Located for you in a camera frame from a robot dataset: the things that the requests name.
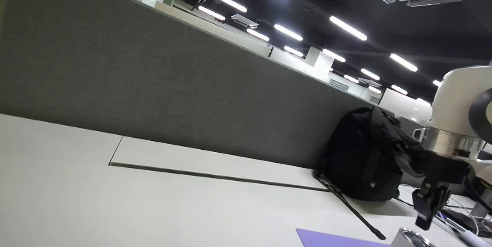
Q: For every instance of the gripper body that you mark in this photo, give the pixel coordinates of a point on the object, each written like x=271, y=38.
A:
x=446, y=168

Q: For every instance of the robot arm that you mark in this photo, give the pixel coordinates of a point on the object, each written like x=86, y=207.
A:
x=453, y=100

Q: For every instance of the silver travel mug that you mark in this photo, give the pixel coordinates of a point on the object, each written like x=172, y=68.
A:
x=411, y=238

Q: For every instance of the black flat device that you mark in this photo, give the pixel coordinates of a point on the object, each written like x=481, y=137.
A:
x=467, y=222

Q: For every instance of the ceiling light strip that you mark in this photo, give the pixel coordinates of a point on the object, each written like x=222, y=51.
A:
x=334, y=55
x=288, y=32
x=351, y=79
x=348, y=28
x=423, y=102
x=228, y=1
x=403, y=62
x=258, y=34
x=293, y=51
x=399, y=89
x=370, y=74
x=211, y=13

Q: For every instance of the white cylindrical object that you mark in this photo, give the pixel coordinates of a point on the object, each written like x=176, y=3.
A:
x=474, y=239

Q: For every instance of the black backpack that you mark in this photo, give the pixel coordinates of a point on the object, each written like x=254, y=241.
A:
x=361, y=154

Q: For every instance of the purple mat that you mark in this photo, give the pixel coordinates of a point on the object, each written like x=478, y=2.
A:
x=330, y=240

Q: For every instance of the small ceiling air conditioner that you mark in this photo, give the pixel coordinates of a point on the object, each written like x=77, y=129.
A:
x=244, y=20

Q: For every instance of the grey partition panel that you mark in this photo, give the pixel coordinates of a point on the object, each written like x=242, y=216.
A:
x=153, y=77

